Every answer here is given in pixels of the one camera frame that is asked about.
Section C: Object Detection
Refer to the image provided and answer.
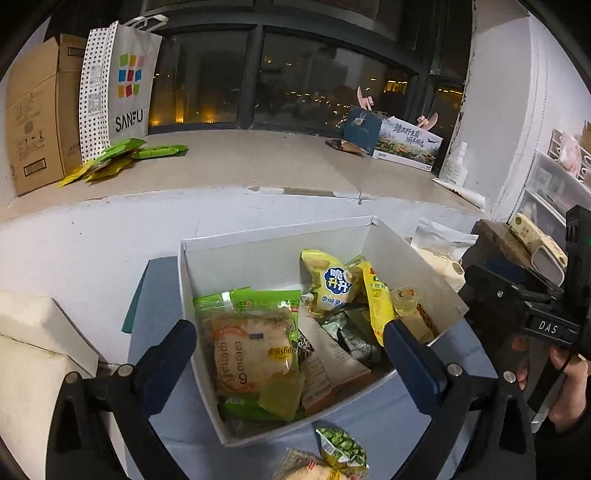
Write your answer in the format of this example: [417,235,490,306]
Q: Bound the small brown snack packet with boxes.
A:
[392,287,438,344]

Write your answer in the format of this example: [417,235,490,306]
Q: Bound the beige round cake pack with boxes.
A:
[211,308,297,396]

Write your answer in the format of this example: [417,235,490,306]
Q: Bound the yellow snack pack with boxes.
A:
[360,259,398,346]

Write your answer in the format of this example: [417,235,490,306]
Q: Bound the green snack pack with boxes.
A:
[193,288,304,423]

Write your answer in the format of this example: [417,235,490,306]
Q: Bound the orange white cracker pack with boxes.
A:
[297,303,373,416]

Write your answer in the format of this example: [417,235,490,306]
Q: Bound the black grey snack bag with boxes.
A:
[321,304,382,367]

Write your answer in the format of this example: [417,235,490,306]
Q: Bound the yellow chip bag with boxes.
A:
[301,249,362,318]

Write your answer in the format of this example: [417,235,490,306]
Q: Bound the person's right hand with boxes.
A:
[510,336,591,432]

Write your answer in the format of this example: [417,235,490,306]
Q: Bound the white grey device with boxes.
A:
[531,244,566,286]

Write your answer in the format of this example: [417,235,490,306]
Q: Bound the wooden side table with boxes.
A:
[462,219,532,279]

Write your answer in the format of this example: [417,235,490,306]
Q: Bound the cream sofa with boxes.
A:
[1,291,99,479]

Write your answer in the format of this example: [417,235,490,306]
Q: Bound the clear plastic drawer unit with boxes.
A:
[516,152,590,239]

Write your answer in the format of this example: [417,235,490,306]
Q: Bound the tissue paper pack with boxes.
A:
[411,218,479,293]

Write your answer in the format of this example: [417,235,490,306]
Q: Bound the green pea snack packet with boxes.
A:
[315,427,370,479]

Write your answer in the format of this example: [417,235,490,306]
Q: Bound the white spray bottle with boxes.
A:
[439,141,468,187]

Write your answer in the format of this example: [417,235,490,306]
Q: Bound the white cardboard box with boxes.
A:
[178,217,468,447]

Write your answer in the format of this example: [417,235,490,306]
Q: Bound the printed long gift box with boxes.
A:
[373,118,443,172]

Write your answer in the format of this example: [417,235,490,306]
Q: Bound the green snack packets on sill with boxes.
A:
[57,138,188,188]

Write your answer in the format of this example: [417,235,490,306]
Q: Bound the dark blue gift box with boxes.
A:
[342,107,383,155]

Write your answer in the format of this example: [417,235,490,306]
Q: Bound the brown cardboard box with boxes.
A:
[6,34,86,196]

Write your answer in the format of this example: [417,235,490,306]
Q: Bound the white SANFU shopping bag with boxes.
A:
[78,14,168,163]

